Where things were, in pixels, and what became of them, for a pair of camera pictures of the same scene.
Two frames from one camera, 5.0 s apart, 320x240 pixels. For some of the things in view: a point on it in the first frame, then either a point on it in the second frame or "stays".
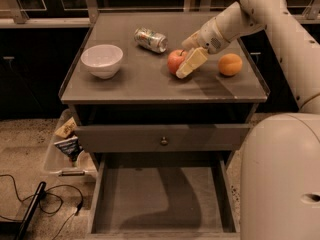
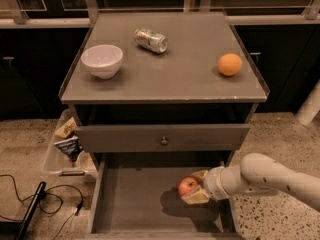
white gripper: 209,37 → 212,183
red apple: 176,58 → 186,185
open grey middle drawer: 163,196 stays
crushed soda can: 150,40 stays
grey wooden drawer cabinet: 166,150 stays
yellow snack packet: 67,129 stays
